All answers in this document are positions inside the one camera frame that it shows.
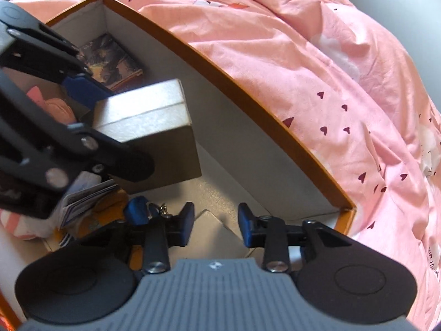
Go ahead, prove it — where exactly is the metal keyring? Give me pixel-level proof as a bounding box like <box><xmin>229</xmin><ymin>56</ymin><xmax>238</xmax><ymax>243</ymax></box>
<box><xmin>148</xmin><ymin>203</ymin><xmax>173</xmax><ymax>218</ymax></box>

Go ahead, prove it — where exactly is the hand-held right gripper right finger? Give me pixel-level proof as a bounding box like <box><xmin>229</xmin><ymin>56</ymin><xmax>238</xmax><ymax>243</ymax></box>
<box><xmin>238</xmin><ymin>203</ymin><xmax>355</xmax><ymax>272</ymax></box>

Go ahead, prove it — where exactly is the grey brown lidded box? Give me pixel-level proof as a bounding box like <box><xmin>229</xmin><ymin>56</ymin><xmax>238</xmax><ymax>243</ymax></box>
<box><xmin>91</xmin><ymin>79</ymin><xmax>203</xmax><ymax>194</ymax></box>

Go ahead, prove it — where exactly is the small white booklet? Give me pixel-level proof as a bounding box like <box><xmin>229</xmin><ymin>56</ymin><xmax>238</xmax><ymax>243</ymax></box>
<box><xmin>59</xmin><ymin>176</ymin><xmax>120</xmax><ymax>231</ymax></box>

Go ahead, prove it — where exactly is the dark illustrated book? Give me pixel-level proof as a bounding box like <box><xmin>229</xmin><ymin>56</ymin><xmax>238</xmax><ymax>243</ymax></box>
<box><xmin>76</xmin><ymin>34</ymin><xmax>144</xmax><ymax>92</ymax></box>

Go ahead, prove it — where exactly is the pink soft toy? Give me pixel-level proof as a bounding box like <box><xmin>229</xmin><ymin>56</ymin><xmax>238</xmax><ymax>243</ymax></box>
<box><xmin>26</xmin><ymin>86</ymin><xmax>78</xmax><ymax>125</ymax></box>

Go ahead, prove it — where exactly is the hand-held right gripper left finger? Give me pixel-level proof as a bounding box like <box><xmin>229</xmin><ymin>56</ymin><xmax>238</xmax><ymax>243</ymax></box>
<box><xmin>81</xmin><ymin>202</ymin><xmax>195</xmax><ymax>274</ymax></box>

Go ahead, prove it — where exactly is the orange yellow toy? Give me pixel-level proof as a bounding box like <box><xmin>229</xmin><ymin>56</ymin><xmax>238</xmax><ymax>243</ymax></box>
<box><xmin>72</xmin><ymin>189</ymin><xmax>130</xmax><ymax>242</ymax></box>

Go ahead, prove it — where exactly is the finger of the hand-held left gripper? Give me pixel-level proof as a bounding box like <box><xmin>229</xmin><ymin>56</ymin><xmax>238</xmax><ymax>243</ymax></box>
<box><xmin>0</xmin><ymin>71</ymin><xmax>155</xmax><ymax>188</ymax></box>
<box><xmin>0</xmin><ymin>0</ymin><xmax>115</xmax><ymax>110</ymax></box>

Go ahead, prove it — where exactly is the small blue pouch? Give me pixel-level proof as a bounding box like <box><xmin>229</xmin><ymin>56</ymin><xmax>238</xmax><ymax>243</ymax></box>
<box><xmin>123</xmin><ymin>196</ymin><xmax>151</xmax><ymax>227</ymax></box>

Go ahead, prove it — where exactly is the pink printed blanket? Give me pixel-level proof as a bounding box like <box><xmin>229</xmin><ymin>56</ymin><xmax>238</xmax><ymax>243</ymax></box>
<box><xmin>10</xmin><ymin>0</ymin><xmax>441</xmax><ymax>331</ymax></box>

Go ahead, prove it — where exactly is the pink white striped cloth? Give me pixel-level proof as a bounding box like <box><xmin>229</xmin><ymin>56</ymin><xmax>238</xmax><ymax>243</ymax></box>
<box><xmin>0</xmin><ymin>210</ymin><xmax>46</xmax><ymax>241</ymax></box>

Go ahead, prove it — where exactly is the orange cardboard box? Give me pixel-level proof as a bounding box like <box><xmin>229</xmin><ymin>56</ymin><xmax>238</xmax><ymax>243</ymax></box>
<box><xmin>0</xmin><ymin>0</ymin><xmax>357</xmax><ymax>331</ymax></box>

